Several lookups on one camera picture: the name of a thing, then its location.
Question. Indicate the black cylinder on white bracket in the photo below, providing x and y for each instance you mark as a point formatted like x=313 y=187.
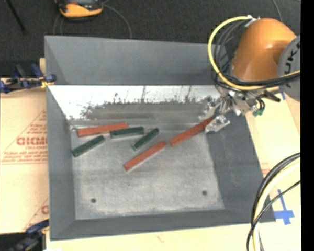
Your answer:
x=272 y=95

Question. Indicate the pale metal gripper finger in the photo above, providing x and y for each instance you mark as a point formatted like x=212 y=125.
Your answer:
x=218 y=123
x=210 y=109

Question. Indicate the red-brown block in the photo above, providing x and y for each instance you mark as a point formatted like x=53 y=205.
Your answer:
x=188 y=133
x=145 y=155
x=102 y=129

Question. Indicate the brown cardboard board red print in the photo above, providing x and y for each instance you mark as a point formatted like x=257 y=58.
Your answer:
x=21 y=171

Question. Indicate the dark green flat block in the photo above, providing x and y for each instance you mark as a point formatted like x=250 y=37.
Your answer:
x=146 y=139
x=88 y=146
x=127 y=132

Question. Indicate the grey metal bin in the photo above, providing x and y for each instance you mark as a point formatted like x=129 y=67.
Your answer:
x=146 y=187

